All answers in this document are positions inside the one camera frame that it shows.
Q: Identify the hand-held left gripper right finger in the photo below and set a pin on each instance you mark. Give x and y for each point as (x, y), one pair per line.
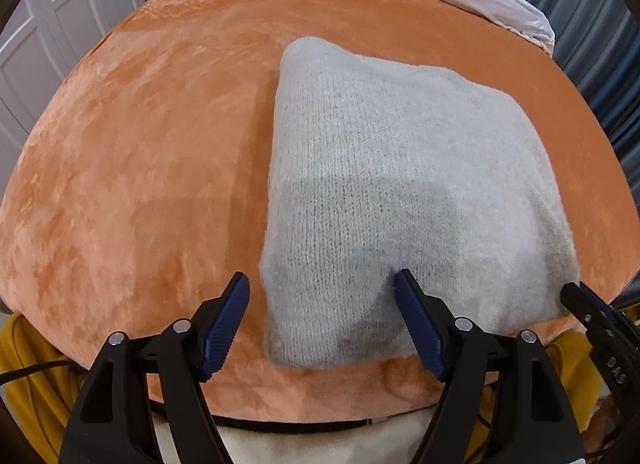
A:
(420, 331)

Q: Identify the orange plush blanket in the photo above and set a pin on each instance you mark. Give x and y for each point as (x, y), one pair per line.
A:
(150, 169)

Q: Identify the white knit sweater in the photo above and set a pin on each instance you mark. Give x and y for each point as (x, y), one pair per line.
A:
(400, 169)

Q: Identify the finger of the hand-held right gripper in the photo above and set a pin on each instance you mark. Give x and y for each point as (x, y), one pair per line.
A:
(580, 299)

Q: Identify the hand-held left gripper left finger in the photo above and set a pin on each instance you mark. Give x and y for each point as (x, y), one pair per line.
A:
(225, 331)

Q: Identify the person's yellow clothing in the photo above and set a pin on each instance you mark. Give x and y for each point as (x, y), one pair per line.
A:
(30, 394)

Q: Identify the blue curtain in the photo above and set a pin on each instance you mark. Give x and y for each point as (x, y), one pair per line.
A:
(590, 34)

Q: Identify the cream cloth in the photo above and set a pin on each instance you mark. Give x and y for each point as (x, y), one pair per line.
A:
(320, 446)

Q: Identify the white wardrobe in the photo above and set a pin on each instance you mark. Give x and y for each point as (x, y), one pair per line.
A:
(50, 44)

